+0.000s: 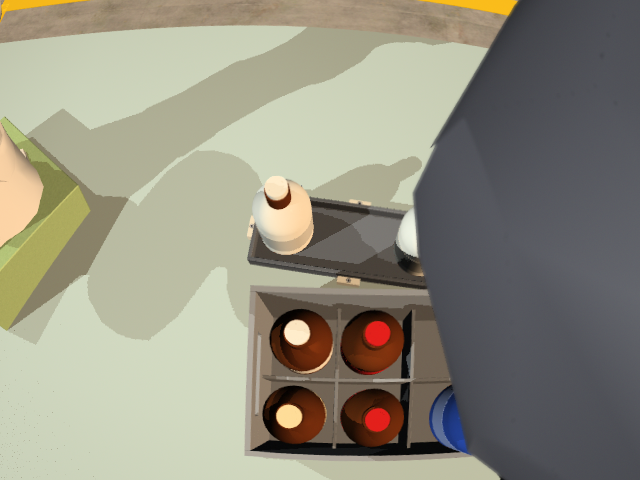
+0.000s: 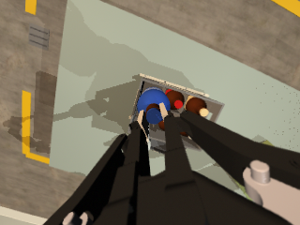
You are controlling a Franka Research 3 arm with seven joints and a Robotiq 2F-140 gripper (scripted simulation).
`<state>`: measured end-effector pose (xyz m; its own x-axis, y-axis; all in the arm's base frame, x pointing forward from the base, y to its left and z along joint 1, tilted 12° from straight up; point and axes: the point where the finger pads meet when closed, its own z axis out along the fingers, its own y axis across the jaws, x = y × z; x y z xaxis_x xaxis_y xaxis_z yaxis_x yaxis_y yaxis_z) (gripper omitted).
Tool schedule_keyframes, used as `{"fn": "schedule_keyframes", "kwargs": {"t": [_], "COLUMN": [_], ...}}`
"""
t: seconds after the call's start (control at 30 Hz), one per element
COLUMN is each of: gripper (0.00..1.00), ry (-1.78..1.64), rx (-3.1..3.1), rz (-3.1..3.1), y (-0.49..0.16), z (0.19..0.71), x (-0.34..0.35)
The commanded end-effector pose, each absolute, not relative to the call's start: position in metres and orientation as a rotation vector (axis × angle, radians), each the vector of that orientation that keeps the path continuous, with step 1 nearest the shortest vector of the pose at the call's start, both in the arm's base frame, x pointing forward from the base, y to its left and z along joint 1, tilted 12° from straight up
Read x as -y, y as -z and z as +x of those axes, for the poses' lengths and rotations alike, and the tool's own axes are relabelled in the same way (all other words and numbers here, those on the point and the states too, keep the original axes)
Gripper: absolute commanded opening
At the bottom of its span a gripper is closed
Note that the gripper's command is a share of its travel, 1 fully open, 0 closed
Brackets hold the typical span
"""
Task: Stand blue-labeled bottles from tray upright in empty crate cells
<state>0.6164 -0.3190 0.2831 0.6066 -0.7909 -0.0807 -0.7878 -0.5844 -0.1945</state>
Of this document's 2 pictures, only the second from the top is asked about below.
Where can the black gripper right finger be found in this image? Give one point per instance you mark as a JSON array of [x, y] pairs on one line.
[[269, 174]]

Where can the blue bottle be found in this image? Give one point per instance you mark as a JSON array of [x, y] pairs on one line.
[[149, 102]]

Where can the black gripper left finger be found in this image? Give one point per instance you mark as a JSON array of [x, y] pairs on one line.
[[118, 197]]

